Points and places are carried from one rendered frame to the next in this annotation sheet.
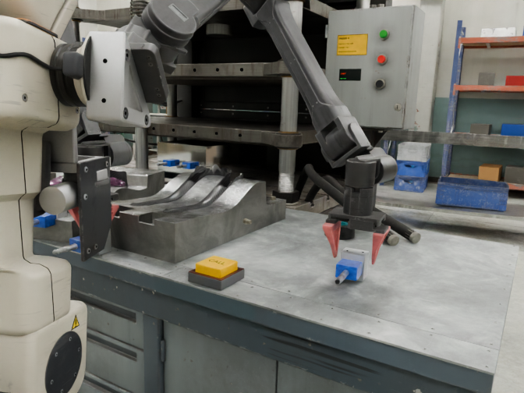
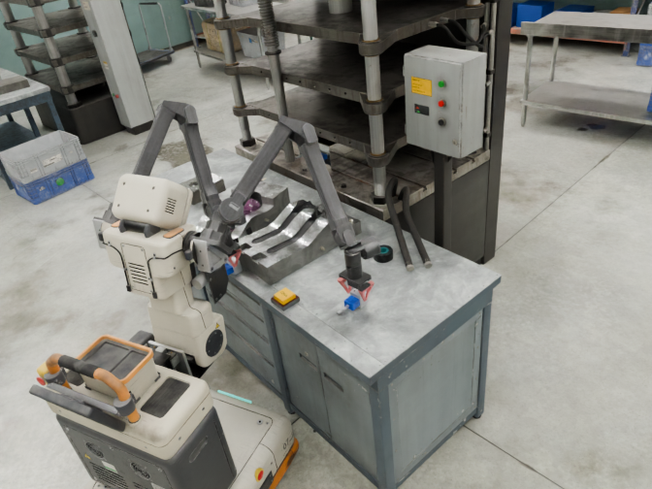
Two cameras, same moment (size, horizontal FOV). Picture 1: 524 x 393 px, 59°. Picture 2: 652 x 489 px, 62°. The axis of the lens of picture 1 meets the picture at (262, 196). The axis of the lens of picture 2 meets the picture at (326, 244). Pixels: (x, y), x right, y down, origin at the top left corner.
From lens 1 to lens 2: 1.31 m
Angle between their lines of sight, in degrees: 30
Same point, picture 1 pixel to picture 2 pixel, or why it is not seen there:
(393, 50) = (449, 97)
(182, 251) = (274, 278)
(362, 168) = (348, 258)
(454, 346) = (366, 361)
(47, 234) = not seen: hidden behind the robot
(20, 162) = (180, 276)
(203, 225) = (287, 261)
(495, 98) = not seen: outside the picture
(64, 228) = not seen: hidden behind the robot
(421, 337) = (356, 353)
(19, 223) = (185, 294)
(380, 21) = (439, 72)
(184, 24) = (237, 212)
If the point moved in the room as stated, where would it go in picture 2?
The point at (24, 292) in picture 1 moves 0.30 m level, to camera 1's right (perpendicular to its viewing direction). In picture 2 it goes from (190, 323) to (269, 336)
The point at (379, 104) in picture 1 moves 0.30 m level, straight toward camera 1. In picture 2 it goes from (442, 137) to (412, 167)
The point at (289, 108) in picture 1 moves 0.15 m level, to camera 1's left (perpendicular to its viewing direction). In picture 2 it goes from (374, 138) to (342, 137)
